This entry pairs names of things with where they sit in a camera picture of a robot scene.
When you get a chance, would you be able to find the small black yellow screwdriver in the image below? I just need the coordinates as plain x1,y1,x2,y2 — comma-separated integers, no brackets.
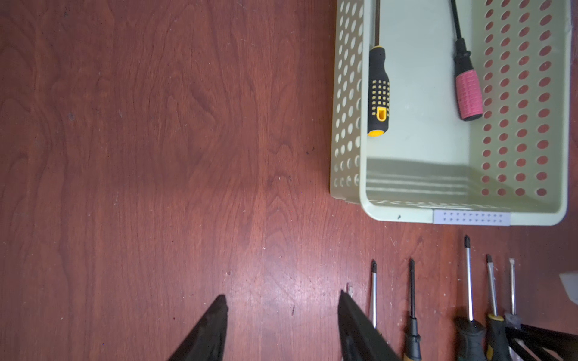
486,254,513,361

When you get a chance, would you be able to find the pink handle screwdriver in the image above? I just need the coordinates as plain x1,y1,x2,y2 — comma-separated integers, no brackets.
450,0,483,121

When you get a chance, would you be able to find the light green perforated bin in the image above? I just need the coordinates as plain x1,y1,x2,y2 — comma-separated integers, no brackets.
330,1,573,226

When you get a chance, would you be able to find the clear handle screwdriver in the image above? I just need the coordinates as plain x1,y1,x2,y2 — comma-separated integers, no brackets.
505,258,522,330

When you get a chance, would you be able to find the orange handle screwdriver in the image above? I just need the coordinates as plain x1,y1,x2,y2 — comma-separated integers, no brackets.
403,259,422,361

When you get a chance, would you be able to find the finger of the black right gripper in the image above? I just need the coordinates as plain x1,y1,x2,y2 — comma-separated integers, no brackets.
506,324,577,360

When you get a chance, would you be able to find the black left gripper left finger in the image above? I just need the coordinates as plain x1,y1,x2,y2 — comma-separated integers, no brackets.
169,294,229,361

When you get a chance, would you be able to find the black yellow dotted screwdriver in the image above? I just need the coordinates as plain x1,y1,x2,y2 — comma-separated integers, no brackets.
367,0,391,138

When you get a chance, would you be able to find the green handle screwdriver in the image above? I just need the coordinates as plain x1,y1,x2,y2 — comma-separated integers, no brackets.
454,236,486,361

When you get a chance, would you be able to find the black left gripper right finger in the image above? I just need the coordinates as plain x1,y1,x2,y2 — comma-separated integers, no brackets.
338,290,400,361

